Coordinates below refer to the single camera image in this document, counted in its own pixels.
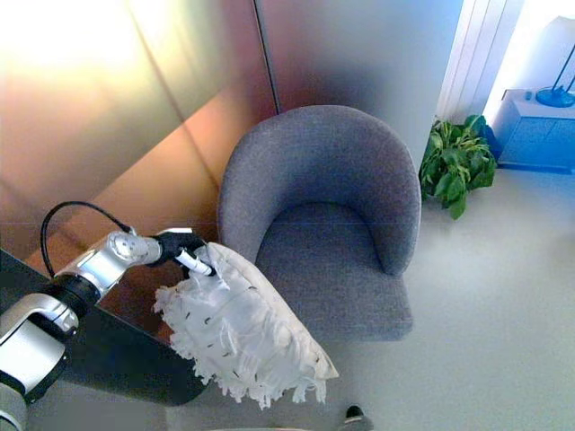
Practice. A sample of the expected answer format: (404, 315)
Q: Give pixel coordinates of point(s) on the white fringed pillow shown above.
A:
(242, 323)

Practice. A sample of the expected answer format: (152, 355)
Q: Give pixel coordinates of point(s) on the dark glossy rounded table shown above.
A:
(126, 345)

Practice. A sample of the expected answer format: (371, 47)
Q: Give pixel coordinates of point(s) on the green leafy potted plant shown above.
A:
(453, 166)

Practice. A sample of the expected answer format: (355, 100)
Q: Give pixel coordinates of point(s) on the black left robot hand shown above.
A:
(173, 244)

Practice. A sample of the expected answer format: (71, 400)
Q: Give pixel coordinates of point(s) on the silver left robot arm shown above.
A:
(96, 267)

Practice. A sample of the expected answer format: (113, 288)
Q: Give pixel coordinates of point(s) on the table lamp with round base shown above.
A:
(554, 96)

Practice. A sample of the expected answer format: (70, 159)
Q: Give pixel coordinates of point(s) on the grey fabric tub armchair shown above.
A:
(323, 179)

